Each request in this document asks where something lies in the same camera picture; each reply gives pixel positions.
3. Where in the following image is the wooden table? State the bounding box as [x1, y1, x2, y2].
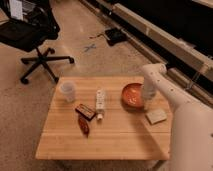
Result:
[36, 76, 172, 160]

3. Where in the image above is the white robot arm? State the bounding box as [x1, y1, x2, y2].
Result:
[142, 63, 213, 171]

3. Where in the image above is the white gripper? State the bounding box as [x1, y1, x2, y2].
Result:
[142, 85, 156, 110]

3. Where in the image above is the dark brown chocolate box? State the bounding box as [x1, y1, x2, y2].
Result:
[75, 104, 96, 121]

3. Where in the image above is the clear plastic cup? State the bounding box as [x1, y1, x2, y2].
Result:
[59, 81, 76, 102]

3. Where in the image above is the long white wall rail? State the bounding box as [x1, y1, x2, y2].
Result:
[79, 0, 213, 81]

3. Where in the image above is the red-brown snack packet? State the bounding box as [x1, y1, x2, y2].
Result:
[78, 116, 90, 136]

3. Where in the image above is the beige sponge block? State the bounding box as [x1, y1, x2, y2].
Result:
[146, 109, 167, 125]

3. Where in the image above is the orange ceramic bowl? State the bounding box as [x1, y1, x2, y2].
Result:
[121, 83, 144, 108]

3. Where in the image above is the black bag on floor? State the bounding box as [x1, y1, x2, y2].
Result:
[105, 28, 127, 46]

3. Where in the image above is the white plastic bottle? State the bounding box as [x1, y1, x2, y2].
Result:
[96, 89, 105, 121]

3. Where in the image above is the black office chair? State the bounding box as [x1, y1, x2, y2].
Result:
[0, 0, 74, 84]

